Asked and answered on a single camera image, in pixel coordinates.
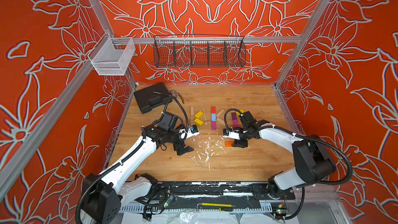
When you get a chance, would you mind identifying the black plastic tool case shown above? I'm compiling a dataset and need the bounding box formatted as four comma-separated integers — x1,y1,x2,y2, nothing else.
134,83,170,114

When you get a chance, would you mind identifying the pale wooden block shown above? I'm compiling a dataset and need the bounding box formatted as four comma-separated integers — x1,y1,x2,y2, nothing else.
216,108,226,118

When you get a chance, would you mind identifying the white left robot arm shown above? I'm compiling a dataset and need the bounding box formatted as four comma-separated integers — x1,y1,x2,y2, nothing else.
75,112,200,224

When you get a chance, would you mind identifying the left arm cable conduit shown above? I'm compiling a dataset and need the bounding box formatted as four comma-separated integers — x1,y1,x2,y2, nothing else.
74,94,190,224

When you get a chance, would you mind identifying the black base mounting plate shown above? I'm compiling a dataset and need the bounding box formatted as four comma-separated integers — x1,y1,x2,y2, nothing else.
129,180,296,201

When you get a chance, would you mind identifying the black corrugated cable conduit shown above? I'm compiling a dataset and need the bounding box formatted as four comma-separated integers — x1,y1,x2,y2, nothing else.
223,108,353,220

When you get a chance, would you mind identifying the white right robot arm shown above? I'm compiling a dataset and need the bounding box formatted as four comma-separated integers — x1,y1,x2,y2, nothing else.
223,112,336,199

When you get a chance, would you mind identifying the orange block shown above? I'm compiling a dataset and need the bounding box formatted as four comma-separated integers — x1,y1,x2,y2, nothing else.
224,141,234,147

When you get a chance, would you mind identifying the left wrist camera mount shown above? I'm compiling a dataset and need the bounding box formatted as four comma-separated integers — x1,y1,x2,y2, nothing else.
179,124,200,140

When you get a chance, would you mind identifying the white wire basket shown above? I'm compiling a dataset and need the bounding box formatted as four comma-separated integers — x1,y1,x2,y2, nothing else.
88,32,136,76

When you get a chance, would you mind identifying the black wire basket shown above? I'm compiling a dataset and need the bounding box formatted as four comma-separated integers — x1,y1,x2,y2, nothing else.
153,34,247,68

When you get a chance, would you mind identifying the metal ball valve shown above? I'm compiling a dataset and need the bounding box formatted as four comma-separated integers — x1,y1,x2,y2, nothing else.
170,90,184,104

